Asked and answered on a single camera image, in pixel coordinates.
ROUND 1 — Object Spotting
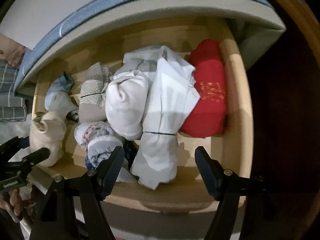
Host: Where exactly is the white XINCCI cardboard box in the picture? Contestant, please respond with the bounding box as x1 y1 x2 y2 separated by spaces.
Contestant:
1 0 94 49

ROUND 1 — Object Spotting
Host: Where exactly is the light blue underwear roll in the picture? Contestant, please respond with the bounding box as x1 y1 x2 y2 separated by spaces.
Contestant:
44 72 78 116

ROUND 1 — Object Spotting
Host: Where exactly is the grey wooden drawer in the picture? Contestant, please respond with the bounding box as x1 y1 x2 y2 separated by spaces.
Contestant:
30 16 253 239

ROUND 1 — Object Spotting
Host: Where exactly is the grey nightstand cabinet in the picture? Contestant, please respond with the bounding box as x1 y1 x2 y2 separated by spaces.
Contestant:
15 0 286 99

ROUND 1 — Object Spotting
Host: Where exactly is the person's left hand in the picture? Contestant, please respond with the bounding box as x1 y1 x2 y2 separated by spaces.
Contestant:
1 189 23 217

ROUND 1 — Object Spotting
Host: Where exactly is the cream beige roll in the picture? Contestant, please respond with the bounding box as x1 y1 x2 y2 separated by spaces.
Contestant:
29 111 67 167

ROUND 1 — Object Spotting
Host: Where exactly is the white grey banded roll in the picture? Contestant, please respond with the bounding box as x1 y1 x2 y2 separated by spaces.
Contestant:
112 45 200 190

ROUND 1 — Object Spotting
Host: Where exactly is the grey plaid blanket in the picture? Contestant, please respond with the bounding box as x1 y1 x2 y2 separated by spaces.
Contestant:
0 60 27 122

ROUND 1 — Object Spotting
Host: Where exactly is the wooden chair frame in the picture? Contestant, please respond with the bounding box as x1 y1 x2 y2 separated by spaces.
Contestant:
276 0 319 64

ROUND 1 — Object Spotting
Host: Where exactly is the pink floral white roll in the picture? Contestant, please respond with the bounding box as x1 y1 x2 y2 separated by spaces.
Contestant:
74 121 125 167

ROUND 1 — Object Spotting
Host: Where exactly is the hexagon pattern beige roll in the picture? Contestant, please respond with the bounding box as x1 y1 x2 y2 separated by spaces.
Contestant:
79 62 112 124

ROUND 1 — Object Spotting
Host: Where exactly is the white fluffy roll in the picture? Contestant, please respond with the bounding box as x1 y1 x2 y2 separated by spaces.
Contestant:
105 70 149 140

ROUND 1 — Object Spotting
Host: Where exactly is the red underwear roll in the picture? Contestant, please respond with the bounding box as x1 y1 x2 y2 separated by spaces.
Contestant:
180 39 227 138

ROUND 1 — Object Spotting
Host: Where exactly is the navy floral underwear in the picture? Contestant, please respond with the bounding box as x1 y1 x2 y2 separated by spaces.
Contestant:
85 155 97 170

